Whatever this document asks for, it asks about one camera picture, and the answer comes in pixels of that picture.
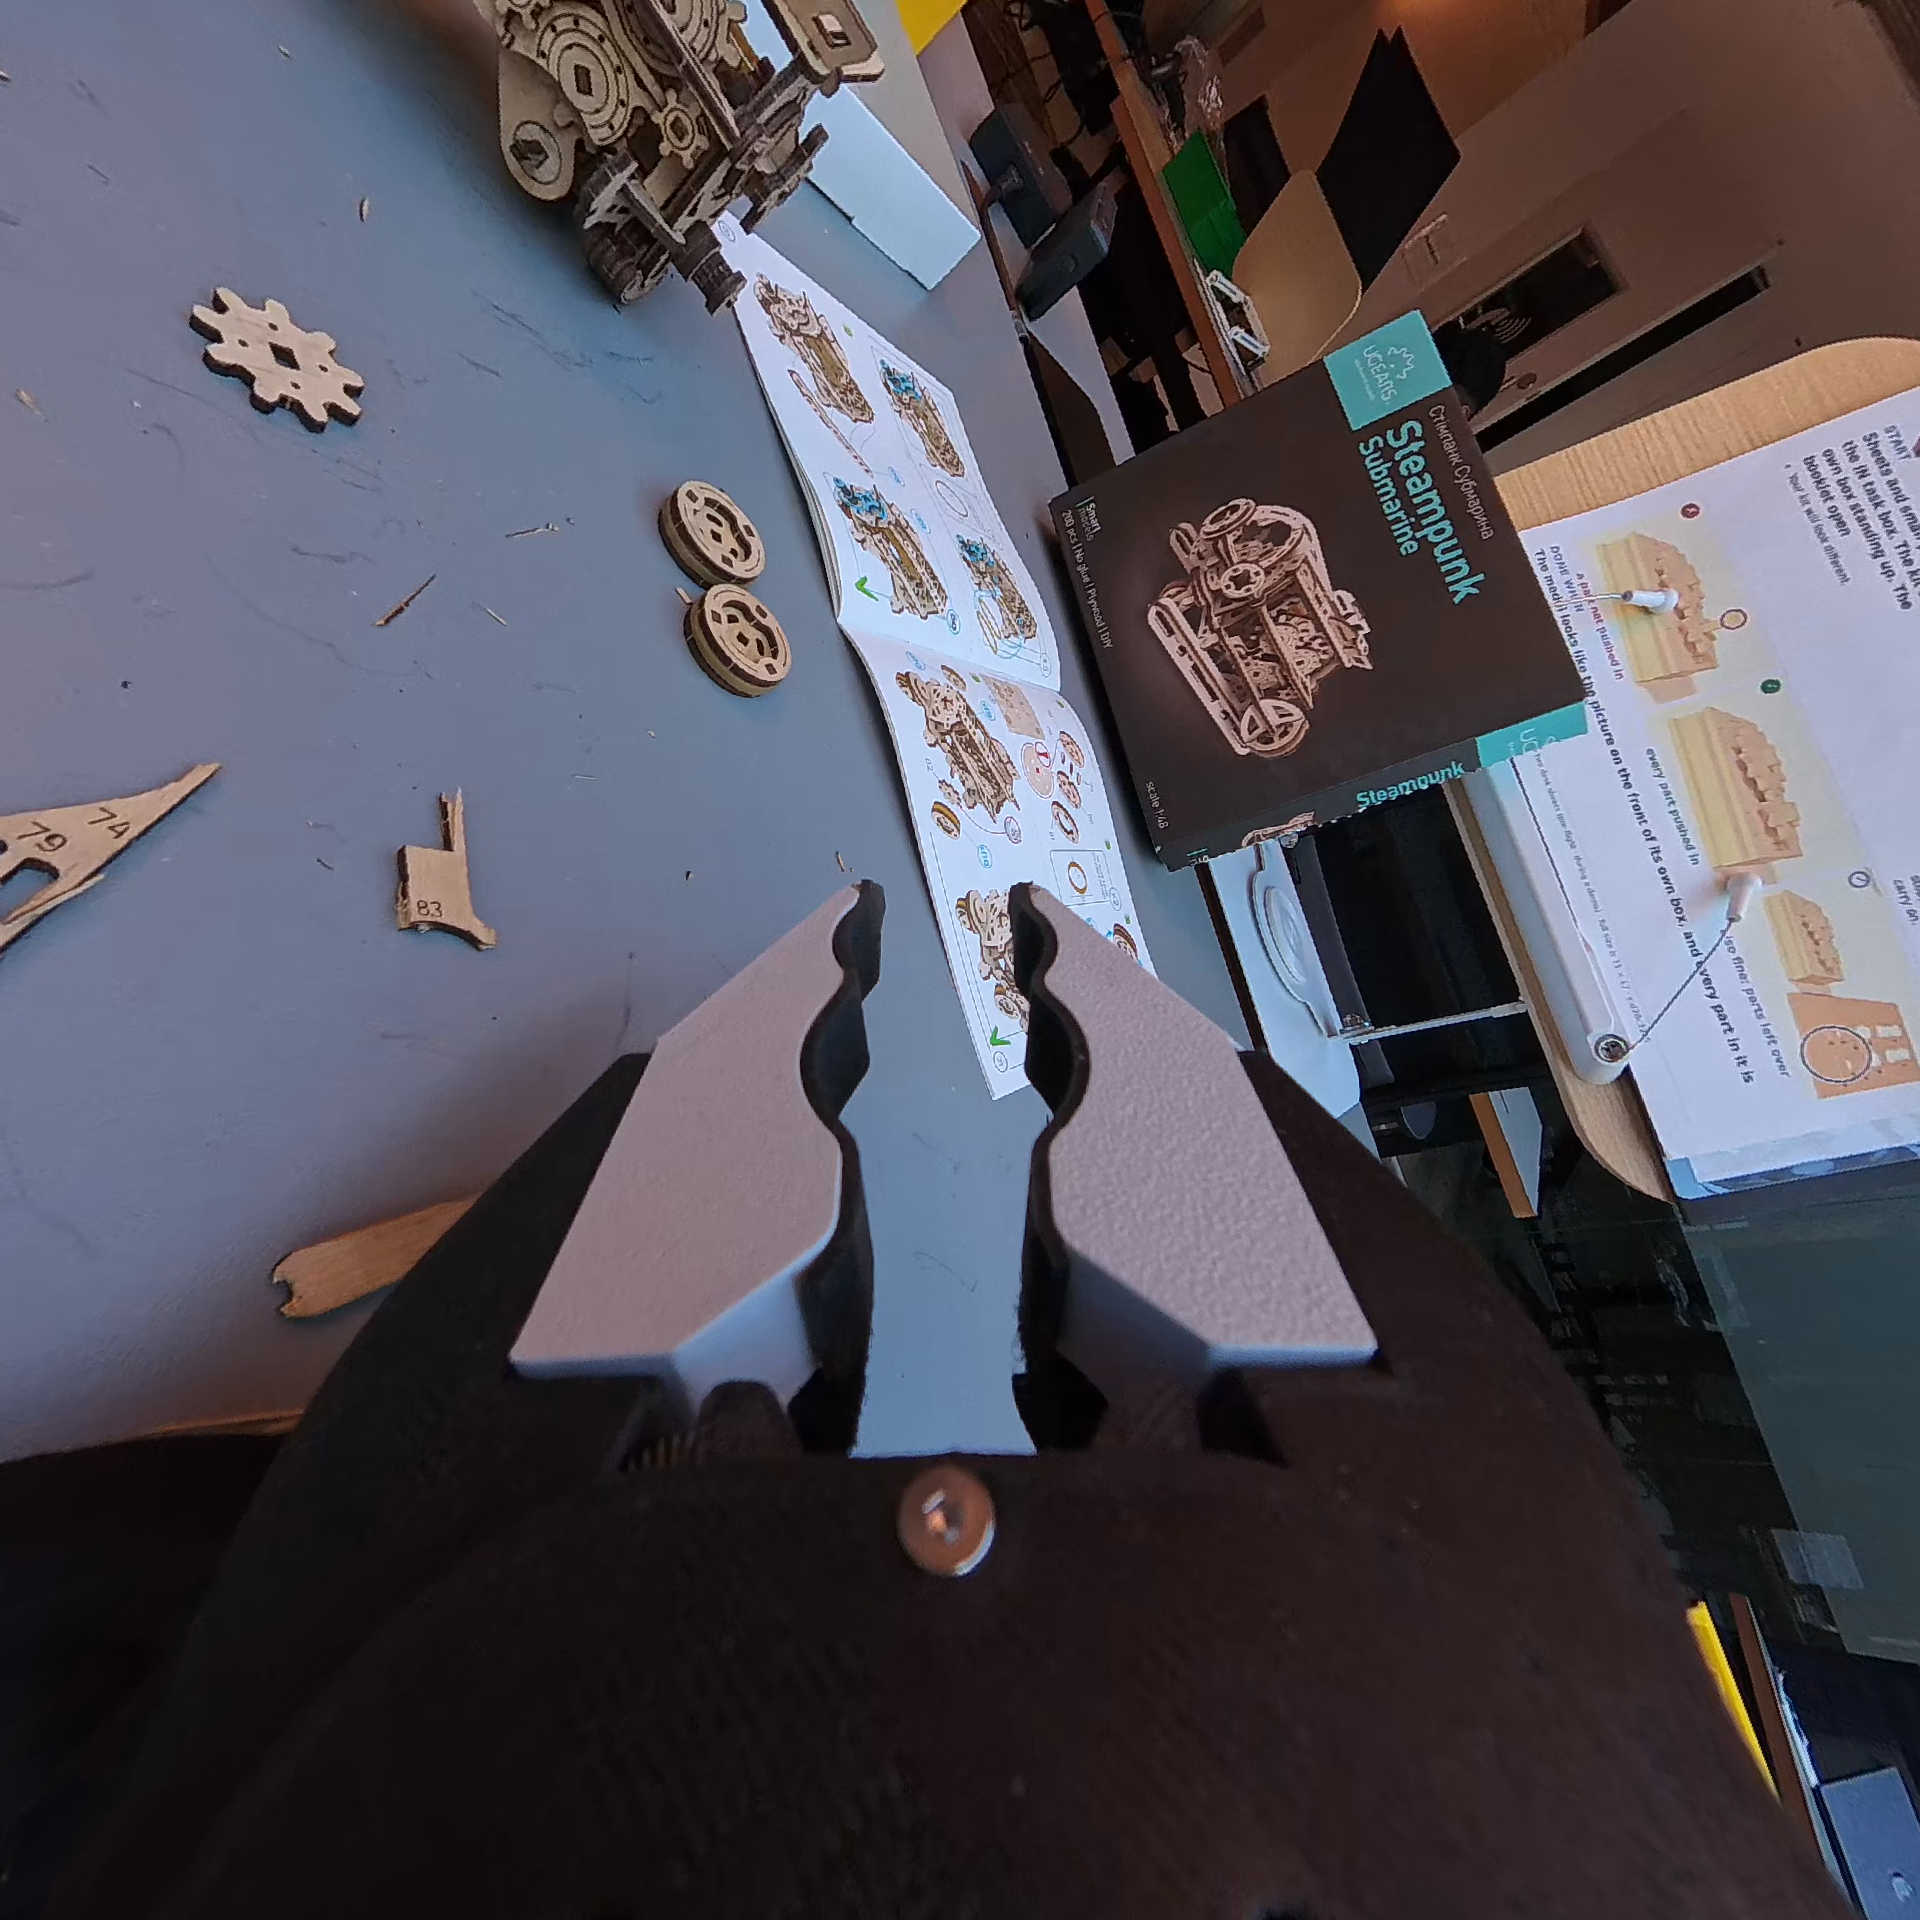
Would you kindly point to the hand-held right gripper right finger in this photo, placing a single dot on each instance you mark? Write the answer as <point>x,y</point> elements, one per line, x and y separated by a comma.
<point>1200,1202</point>

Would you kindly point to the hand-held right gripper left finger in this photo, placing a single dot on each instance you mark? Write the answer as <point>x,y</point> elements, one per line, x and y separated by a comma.
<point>704,1202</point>

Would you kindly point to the wooden gear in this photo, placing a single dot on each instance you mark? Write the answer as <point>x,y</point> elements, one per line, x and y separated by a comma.
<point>240,340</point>

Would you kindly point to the wooden submarine model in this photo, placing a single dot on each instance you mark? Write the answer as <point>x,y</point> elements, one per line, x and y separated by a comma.
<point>630,119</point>

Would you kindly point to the black model kit box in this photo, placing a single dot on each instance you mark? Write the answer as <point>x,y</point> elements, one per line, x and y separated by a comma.
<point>1276,629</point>

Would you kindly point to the white plastic stand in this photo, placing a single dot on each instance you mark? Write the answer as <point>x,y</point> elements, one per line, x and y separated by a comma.
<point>1276,962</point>

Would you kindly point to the light wooden strip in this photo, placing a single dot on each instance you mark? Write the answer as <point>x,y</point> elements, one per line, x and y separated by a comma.
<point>376,1254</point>

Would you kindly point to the small notched wooden piece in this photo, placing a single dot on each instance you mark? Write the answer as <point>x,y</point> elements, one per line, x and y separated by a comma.
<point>434,902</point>

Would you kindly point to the white clip bar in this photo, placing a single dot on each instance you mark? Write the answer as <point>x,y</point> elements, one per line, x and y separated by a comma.
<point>1546,931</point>

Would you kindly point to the round wooden wheel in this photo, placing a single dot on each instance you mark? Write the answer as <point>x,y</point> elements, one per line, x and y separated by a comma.
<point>712,533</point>
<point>735,644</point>

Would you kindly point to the open instruction booklet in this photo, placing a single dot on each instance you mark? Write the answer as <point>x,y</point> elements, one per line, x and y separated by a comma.
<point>900,629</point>

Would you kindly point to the large printed instruction sheet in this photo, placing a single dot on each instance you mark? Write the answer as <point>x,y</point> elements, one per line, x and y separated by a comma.
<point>1724,840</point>

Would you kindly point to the yellow plastic bin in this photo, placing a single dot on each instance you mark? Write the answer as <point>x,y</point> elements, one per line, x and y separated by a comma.
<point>938,13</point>
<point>1711,1652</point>

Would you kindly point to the pointed windowed wooden piece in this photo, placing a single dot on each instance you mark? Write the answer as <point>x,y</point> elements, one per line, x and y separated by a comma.
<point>136,820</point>

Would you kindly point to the light wooden board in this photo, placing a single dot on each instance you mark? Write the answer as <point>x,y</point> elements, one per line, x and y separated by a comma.
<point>1650,436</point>

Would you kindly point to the beige chair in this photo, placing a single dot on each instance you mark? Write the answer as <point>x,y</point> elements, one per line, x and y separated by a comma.
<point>1299,270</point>

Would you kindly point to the black desk device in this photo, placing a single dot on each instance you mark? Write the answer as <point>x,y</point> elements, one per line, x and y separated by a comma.
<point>1049,212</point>

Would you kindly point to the green box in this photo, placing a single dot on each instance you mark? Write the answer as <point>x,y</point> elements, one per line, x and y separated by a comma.
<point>1200,196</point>

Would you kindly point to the white cardboard tray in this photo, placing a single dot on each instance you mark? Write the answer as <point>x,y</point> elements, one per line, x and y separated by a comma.
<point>900,196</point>

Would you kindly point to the black chair back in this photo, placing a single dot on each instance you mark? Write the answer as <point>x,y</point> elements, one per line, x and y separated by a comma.
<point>1388,165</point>

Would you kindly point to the white lattice frame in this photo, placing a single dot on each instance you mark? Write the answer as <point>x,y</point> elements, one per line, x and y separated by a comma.
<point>1236,319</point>

